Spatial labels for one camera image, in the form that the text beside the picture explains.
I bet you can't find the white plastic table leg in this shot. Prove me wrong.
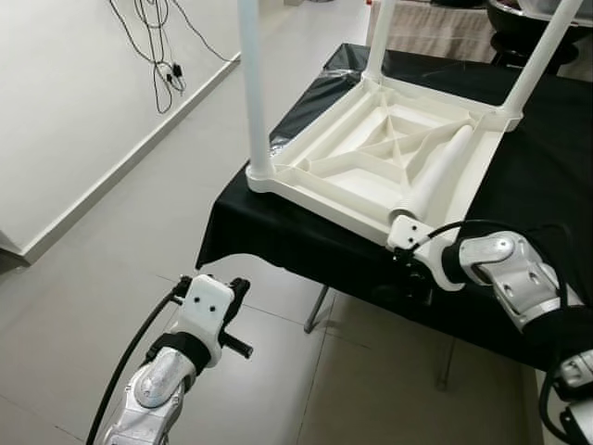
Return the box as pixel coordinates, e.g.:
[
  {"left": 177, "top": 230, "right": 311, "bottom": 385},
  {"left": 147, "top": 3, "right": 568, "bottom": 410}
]
[
  {"left": 236, "top": 0, "right": 276, "bottom": 182},
  {"left": 364, "top": 0, "right": 397, "bottom": 84},
  {"left": 398, "top": 123, "right": 475, "bottom": 222},
  {"left": 500, "top": 0, "right": 585, "bottom": 121}
]

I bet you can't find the white plastic table top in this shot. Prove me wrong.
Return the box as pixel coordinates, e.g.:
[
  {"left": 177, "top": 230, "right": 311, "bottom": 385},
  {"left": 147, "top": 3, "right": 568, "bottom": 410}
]
[{"left": 246, "top": 74, "right": 524, "bottom": 249}]

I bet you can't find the black tablecloth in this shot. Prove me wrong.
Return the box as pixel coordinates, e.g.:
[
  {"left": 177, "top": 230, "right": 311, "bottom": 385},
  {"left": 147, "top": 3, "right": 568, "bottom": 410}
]
[{"left": 196, "top": 42, "right": 593, "bottom": 376}]

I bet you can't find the clear shiny adhesive tape strip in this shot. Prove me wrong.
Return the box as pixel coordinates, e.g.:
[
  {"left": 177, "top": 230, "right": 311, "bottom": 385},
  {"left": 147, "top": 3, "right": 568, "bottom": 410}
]
[
  {"left": 267, "top": 130, "right": 299, "bottom": 157},
  {"left": 324, "top": 44, "right": 372, "bottom": 77}
]

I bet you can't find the beige cloth covered table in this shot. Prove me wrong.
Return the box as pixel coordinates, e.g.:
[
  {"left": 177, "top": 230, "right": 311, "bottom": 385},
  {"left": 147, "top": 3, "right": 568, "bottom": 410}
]
[{"left": 371, "top": 0, "right": 501, "bottom": 61}]

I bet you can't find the black wok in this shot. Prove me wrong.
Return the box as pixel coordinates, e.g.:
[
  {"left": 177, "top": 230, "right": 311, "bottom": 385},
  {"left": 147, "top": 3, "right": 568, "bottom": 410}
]
[{"left": 486, "top": 0, "right": 593, "bottom": 40}]

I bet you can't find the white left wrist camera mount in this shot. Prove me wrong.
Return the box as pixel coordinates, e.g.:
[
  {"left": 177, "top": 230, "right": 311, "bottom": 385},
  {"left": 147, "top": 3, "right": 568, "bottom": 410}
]
[{"left": 171, "top": 275, "right": 234, "bottom": 367}]

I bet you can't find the black hanging wall cable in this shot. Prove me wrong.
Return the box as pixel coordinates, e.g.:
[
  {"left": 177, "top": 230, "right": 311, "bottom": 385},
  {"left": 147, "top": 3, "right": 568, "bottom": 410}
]
[
  {"left": 171, "top": 0, "right": 233, "bottom": 64},
  {"left": 107, "top": 0, "right": 158, "bottom": 66},
  {"left": 130, "top": 0, "right": 186, "bottom": 114}
]

